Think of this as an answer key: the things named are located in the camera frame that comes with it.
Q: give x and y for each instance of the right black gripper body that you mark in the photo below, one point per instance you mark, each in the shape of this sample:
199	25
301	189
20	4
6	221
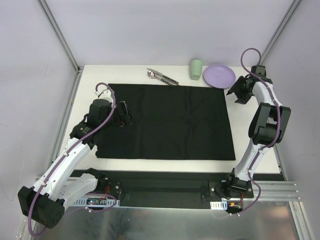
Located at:
240	90

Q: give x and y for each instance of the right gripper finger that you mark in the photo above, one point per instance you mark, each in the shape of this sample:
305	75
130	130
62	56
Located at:
233	89
241	100

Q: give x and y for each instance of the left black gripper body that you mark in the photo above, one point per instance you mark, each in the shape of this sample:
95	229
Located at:
123	113

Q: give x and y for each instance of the purple plate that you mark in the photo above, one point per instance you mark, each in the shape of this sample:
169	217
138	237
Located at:
219	76

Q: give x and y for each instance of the green cup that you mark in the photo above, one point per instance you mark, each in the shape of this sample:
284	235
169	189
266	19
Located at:
195	69

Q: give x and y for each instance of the black cloth placemat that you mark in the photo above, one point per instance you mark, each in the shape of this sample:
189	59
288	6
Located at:
170	123

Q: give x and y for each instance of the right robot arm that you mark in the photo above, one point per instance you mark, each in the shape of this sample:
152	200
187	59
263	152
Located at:
266	129

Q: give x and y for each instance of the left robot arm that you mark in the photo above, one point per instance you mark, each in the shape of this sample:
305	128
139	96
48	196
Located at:
46	201

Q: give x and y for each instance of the metal spoon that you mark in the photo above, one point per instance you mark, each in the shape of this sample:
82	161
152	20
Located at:
160	77

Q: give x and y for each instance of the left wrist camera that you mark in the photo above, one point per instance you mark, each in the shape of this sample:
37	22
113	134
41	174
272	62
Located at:
104	94

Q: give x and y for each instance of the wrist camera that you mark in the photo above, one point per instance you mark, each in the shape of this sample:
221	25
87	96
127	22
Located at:
104	94
259	70

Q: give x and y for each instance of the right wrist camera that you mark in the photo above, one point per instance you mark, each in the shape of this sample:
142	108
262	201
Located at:
259	70

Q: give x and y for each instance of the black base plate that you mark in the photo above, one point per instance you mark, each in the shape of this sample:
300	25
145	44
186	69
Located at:
178	190

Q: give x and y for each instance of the left white cable duct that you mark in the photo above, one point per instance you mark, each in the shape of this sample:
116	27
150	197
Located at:
95	202

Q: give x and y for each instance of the white cable duct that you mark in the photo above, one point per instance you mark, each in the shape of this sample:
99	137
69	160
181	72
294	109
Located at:
219	205
95	202

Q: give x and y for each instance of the aluminium rail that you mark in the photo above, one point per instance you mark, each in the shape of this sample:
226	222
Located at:
286	191

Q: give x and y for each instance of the right aluminium frame post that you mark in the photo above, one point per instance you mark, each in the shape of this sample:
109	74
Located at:
284	22

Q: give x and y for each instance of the aluminium frame post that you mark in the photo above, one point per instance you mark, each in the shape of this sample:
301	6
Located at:
284	22
59	34

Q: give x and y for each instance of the right white cable duct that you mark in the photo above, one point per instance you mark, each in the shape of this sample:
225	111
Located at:
219	205

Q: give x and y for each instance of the left aluminium frame post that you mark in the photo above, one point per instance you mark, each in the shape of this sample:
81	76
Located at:
59	34

